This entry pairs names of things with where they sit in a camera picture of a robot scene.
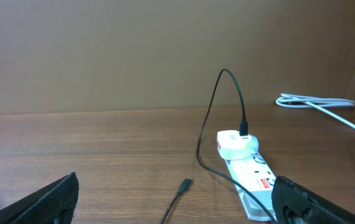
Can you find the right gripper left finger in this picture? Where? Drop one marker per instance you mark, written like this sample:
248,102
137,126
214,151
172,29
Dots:
52,204

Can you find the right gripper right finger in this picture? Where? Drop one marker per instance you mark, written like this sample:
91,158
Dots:
295,204

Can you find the white USB charger plug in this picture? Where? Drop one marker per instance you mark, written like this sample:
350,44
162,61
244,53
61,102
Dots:
232,146

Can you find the white power strip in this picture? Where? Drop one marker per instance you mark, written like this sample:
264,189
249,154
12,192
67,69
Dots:
254,174

